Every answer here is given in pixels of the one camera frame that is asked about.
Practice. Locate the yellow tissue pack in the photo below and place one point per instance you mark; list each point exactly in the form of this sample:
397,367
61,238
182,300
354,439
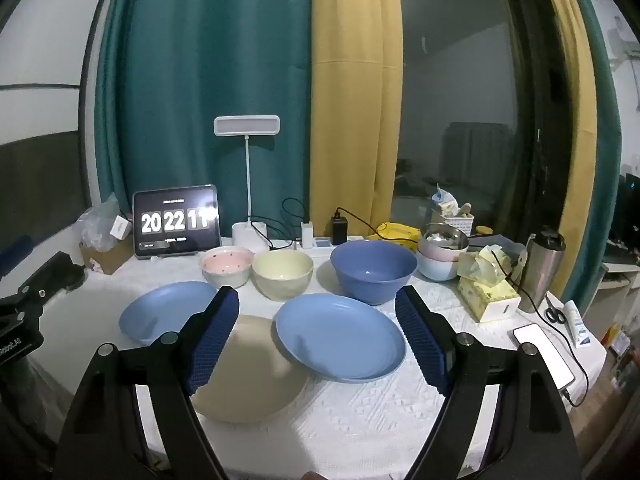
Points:
487,300

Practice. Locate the yellow wipes packet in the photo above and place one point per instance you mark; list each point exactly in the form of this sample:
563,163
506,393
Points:
400,232

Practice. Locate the tablet with clock display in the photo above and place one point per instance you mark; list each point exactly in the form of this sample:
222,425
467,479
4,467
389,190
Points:
175,222

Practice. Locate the teal curtain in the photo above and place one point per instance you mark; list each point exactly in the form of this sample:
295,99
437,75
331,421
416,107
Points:
602,110
200,60

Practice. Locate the white power strip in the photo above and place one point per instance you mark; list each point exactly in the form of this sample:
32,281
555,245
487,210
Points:
322,243

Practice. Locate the black monitor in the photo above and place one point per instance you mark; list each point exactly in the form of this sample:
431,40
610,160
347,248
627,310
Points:
627,205

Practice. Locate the black scissors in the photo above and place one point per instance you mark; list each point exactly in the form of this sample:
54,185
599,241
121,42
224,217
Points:
554,315

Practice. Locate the blue and white packet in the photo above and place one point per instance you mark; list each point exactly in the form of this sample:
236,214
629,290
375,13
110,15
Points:
442,200

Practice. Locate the white tablecloth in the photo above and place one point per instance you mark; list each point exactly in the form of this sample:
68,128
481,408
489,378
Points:
350,420

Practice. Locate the white desk lamp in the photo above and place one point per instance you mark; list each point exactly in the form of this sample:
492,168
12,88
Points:
246,126

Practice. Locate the dark blue case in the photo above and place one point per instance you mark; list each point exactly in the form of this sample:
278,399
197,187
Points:
500,240

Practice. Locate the blue plate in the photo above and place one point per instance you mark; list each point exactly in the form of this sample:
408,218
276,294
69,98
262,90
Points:
340,335
160,310

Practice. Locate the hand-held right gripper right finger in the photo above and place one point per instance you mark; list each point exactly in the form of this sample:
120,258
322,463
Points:
420,330

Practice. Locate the large blue bowl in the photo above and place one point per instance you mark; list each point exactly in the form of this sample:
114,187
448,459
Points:
372,265

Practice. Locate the yellow curtain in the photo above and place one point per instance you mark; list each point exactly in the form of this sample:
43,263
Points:
575,110
355,110

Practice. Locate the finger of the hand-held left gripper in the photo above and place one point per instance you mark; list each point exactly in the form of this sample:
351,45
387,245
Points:
60,267

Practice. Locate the white tube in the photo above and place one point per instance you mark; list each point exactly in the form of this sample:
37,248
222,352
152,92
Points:
577,327

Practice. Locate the cream bowl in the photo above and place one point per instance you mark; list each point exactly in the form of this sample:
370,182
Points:
282,270

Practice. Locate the white charger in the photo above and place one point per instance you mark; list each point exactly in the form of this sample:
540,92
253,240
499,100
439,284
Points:
306,234

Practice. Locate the cream plate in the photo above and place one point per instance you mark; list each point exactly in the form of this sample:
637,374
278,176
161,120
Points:
255,370

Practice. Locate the smartphone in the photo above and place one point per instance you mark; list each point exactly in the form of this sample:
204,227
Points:
542,352

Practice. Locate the small white box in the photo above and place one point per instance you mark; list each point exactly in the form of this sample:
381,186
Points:
121,228

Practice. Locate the black charger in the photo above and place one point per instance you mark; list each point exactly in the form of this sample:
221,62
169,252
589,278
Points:
339,230

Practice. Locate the white perforated basket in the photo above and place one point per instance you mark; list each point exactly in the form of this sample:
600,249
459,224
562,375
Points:
457,225

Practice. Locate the cardboard box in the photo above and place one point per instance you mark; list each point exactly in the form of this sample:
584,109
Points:
107,262

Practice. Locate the steel thermos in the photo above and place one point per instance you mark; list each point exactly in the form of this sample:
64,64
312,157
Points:
542,275

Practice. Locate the pink dotted bowl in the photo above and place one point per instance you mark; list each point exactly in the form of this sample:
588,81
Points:
227,260

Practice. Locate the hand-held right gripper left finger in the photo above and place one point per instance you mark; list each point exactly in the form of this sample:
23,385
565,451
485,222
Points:
215,330

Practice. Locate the steel bowl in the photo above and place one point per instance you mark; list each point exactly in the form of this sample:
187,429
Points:
442,237

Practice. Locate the clear plastic bag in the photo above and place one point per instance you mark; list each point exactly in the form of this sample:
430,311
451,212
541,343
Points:
97,227

